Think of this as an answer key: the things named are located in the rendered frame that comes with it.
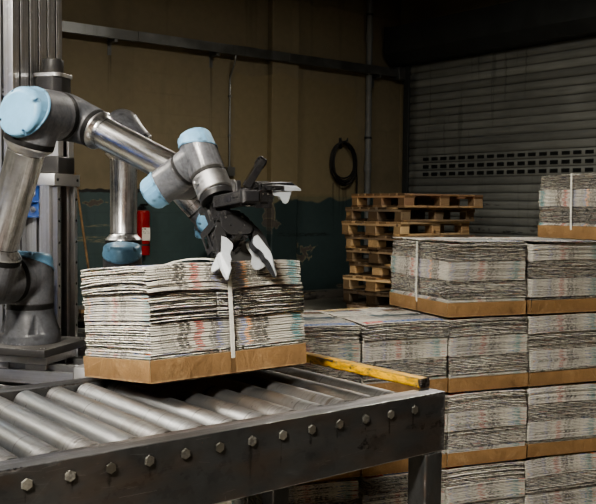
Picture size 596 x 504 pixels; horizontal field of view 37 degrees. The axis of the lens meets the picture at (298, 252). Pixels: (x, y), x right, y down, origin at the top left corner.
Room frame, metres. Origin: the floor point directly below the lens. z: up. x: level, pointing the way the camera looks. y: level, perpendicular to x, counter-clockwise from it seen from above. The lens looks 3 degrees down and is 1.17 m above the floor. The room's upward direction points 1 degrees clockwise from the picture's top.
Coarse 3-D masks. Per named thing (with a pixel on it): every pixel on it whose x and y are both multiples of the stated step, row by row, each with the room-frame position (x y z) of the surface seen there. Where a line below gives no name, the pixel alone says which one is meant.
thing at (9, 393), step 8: (32, 384) 1.81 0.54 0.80; (40, 384) 1.81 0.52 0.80; (48, 384) 1.81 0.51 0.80; (56, 384) 1.81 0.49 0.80; (64, 384) 1.81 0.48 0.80; (72, 384) 1.81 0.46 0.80; (80, 384) 1.82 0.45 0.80; (96, 384) 1.85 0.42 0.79; (104, 384) 1.86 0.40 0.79; (0, 392) 1.73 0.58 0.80; (8, 392) 1.73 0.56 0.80; (16, 392) 1.74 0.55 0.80; (40, 392) 1.77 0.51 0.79
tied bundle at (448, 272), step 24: (408, 240) 2.94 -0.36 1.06; (408, 264) 2.92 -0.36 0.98; (432, 264) 2.78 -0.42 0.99; (456, 264) 2.70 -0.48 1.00; (480, 264) 2.73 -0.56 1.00; (504, 264) 2.76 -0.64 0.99; (408, 288) 2.92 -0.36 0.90; (432, 288) 2.78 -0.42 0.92; (456, 288) 2.70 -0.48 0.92; (480, 288) 2.73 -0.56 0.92; (504, 288) 2.76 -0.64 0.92
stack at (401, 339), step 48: (336, 336) 2.56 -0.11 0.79; (384, 336) 2.61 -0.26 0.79; (432, 336) 2.67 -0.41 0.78; (480, 336) 2.73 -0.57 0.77; (528, 336) 2.80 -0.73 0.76; (576, 336) 2.86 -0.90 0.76; (576, 384) 2.87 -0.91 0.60; (480, 432) 2.73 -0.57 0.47; (528, 432) 2.79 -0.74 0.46; (576, 432) 2.86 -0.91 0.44; (336, 480) 2.58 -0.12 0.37; (384, 480) 2.61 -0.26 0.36; (480, 480) 2.73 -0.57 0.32; (528, 480) 2.79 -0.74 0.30; (576, 480) 2.86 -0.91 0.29
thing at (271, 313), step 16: (256, 272) 1.82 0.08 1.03; (288, 272) 1.87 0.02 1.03; (256, 288) 1.82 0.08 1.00; (272, 288) 1.84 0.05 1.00; (288, 288) 1.87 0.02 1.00; (256, 304) 1.82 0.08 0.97; (272, 304) 1.84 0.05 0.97; (288, 304) 1.86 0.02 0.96; (256, 320) 1.82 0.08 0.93; (272, 320) 1.85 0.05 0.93; (288, 320) 1.87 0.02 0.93; (256, 336) 1.82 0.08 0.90; (272, 336) 1.84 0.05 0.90; (288, 336) 1.86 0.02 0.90; (272, 368) 1.85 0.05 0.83
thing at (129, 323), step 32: (96, 288) 1.82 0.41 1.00; (128, 288) 1.71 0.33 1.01; (160, 288) 1.68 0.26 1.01; (192, 288) 1.72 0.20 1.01; (96, 320) 1.83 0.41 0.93; (128, 320) 1.73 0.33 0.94; (160, 320) 1.68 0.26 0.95; (192, 320) 1.72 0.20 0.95; (96, 352) 1.83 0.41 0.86; (128, 352) 1.73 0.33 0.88; (160, 352) 1.67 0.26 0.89; (192, 352) 1.71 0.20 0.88
